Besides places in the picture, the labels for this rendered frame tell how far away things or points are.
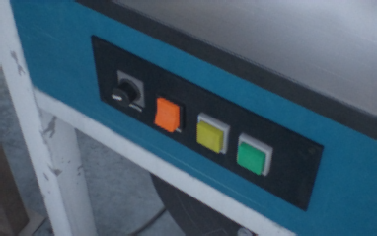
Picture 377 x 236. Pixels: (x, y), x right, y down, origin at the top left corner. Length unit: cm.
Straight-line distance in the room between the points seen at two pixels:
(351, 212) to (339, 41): 15
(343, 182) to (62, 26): 32
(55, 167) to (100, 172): 48
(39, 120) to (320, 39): 42
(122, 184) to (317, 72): 90
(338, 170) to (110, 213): 83
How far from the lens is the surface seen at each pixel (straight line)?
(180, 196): 100
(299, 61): 45
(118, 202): 126
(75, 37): 59
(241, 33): 47
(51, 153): 82
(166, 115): 53
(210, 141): 51
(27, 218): 125
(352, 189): 48
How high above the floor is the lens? 102
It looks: 46 degrees down
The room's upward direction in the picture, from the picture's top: straight up
